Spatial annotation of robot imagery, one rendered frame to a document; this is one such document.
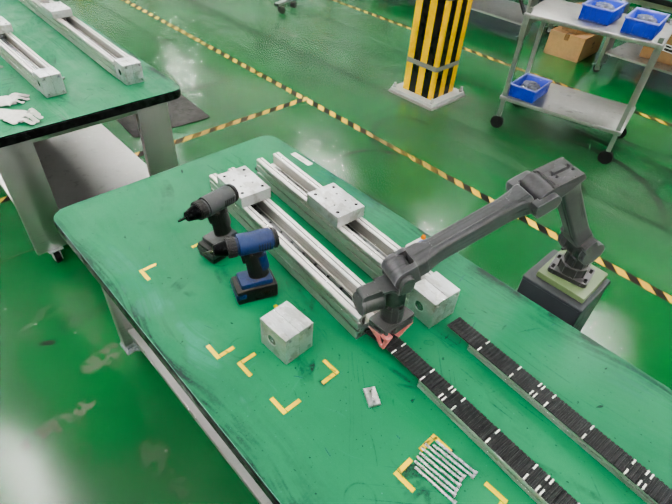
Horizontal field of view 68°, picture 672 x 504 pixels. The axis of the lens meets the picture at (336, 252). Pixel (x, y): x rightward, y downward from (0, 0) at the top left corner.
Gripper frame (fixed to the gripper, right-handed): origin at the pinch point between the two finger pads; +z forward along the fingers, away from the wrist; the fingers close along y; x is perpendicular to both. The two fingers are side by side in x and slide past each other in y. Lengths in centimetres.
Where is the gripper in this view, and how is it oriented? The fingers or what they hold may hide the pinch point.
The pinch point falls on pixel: (388, 340)
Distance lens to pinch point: 132.5
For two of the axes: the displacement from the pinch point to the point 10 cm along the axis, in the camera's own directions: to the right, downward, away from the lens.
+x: 6.6, 4.7, -5.8
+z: -0.1, 7.8, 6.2
